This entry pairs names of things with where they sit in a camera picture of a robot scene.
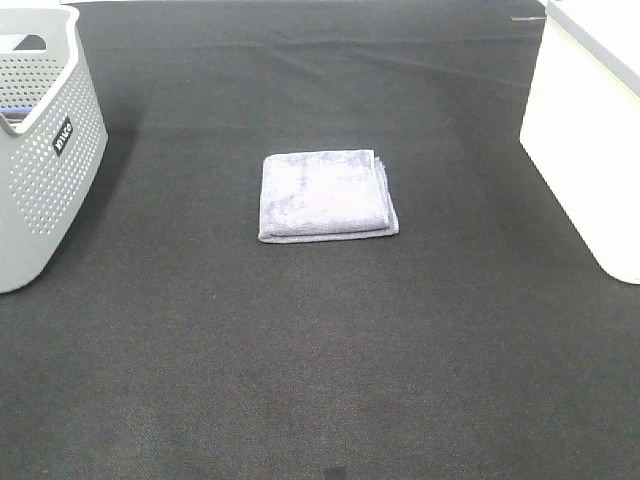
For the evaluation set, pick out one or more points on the blue cloth in basket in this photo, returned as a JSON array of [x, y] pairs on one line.
[[16, 114]]

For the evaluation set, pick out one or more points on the black fabric table mat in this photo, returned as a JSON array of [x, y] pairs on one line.
[[164, 340]]

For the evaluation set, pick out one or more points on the folded lavender towel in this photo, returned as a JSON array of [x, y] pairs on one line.
[[325, 196]]

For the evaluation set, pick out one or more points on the grey perforated laundry basket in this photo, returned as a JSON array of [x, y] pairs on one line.
[[50, 159]]

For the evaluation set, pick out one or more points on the white plastic bin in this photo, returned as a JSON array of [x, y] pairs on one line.
[[581, 125]]

